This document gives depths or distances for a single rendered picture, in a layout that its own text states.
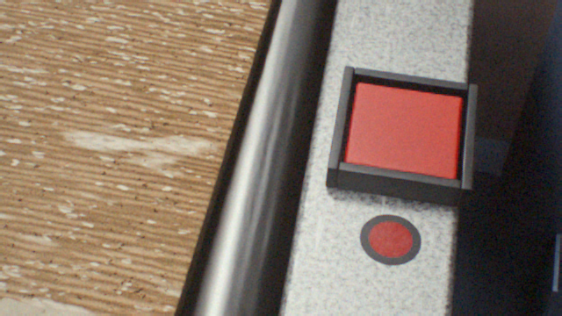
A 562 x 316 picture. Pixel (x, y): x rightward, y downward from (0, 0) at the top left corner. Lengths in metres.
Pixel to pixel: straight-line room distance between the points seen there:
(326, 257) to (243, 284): 0.05
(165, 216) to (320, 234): 0.08
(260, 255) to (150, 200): 0.06
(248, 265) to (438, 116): 0.14
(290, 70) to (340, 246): 0.12
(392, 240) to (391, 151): 0.05
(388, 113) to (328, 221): 0.07
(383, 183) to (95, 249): 0.15
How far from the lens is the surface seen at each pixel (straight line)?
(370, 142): 0.60
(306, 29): 0.67
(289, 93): 0.63
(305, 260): 0.56
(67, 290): 0.53
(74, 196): 0.56
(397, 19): 0.68
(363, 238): 0.57
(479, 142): 1.84
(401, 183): 0.58
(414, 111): 0.61
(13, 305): 0.50
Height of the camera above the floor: 1.38
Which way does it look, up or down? 51 degrees down
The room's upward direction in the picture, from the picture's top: 5 degrees clockwise
